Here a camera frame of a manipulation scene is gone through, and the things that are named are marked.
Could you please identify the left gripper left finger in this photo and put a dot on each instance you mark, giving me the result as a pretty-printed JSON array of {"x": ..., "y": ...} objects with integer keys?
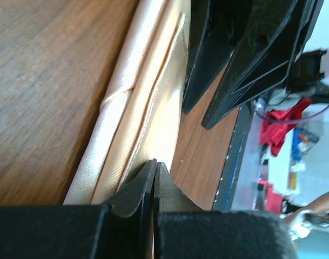
[{"x": 120, "y": 227}]

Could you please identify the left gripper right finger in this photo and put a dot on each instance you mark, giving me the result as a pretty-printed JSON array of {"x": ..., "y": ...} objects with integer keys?
[{"x": 184, "y": 230}]

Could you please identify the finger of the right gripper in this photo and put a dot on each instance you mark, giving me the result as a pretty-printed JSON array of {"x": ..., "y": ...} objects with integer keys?
[
  {"x": 216, "y": 27},
  {"x": 275, "y": 35}
]

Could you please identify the peach satin napkin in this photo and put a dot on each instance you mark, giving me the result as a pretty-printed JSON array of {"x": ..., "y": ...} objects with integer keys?
[{"x": 139, "y": 116}]

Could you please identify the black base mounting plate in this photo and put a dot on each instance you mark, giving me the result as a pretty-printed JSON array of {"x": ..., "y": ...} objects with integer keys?
[{"x": 229, "y": 176}]

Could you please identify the red cloth in background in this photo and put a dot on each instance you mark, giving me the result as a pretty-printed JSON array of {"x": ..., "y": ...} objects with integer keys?
[{"x": 274, "y": 134}]

